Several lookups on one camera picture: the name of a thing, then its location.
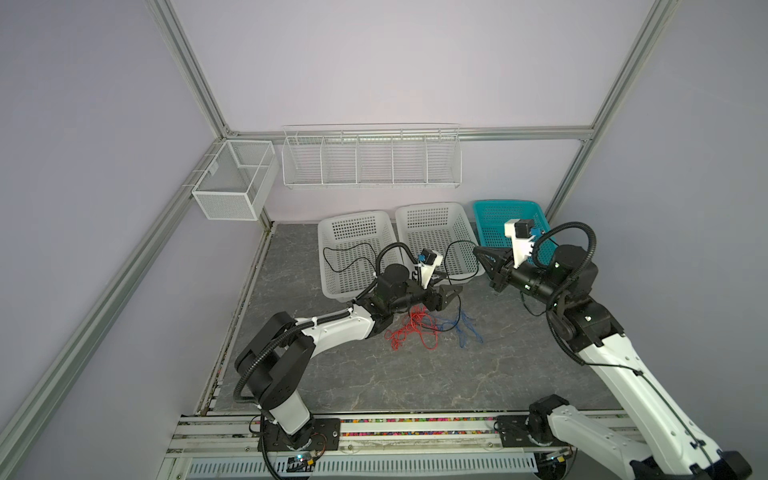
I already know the white plastic basket middle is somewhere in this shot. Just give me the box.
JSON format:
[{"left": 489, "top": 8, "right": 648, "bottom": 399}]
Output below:
[{"left": 395, "top": 202, "right": 484, "bottom": 284}]

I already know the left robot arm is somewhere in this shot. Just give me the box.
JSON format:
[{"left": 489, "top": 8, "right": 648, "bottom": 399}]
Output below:
[{"left": 232, "top": 242, "right": 462, "bottom": 449}]

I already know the teal plastic basket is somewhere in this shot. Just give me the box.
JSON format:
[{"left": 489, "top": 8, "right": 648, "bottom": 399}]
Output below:
[{"left": 473, "top": 200, "right": 550, "bottom": 251}]

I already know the blue cable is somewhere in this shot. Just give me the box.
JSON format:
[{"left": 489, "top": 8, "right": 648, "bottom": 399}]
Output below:
[{"left": 422, "top": 293, "right": 485, "bottom": 349}]

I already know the white slotted cable duct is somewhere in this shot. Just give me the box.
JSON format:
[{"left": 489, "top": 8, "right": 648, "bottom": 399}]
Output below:
[{"left": 184, "top": 453, "right": 538, "bottom": 479}]

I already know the white wire mesh box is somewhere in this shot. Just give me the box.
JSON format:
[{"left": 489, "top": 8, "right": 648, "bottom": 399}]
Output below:
[{"left": 192, "top": 140, "right": 279, "bottom": 221}]

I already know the white wire wall rack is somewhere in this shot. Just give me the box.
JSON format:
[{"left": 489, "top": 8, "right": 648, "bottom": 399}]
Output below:
[{"left": 281, "top": 123, "right": 463, "bottom": 188}]

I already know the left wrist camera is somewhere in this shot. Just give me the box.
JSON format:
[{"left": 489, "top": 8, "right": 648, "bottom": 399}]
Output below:
[{"left": 415, "top": 248, "right": 444, "bottom": 289}]

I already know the aluminium frame corner post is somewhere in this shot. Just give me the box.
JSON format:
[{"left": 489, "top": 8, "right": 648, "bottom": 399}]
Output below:
[
  {"left": 145, "top": 0, "right": 232, "bottom": 138},
  {"left": 545, "top": 0, "right": 681, "bottom": 222}
]

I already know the aluminium frame corner post right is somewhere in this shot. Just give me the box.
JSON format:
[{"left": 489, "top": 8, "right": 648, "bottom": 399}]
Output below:
[{"left": 545, "top": 0, "right": 681, "bottom": 222}]

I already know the red cable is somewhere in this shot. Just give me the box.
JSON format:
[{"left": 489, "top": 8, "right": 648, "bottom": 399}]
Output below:
[{"left": 383, "top": 304, "right": 440, "bottom": 353}]

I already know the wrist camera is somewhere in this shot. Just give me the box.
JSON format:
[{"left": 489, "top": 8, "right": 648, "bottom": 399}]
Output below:
[
  {"left": 415, "top": 248, "right": 444, "bottom": 289},
  {"left": 504, "top": 219, "right": 535, "bottom": 267}
]

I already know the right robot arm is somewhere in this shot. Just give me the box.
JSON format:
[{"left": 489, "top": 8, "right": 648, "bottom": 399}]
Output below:
[{"left": 473, "top": 220, "right": 753, "bottom": 479}]

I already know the aluminium frame corner post left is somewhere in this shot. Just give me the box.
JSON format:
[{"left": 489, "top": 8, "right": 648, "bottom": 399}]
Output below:
[{"left": 145, "top": 0, "right": 232, "bottom": 138}]

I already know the white plastic basket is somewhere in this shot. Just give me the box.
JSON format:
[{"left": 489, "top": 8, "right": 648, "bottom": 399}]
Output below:
[
  {"left": 395, "top": 202, "right": 484, "bottom": 284},
  {"left": 317, "top": 210, "right": 397, "bottom": 302}
]

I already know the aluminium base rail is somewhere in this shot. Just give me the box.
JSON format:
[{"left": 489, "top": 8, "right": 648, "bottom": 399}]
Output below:
[{"left": 157, "top": 410, "right": 691, "bottom": 480}]

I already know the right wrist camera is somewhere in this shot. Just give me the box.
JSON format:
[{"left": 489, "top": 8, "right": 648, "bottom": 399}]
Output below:
[{"left": 504, "top": 219, "right": 535, "bottom": 267}]

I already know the white plastic basket left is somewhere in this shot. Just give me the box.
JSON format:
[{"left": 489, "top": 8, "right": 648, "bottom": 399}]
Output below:
[{"left": 317, "top": 210, "right": 397, "bottom": 302}]

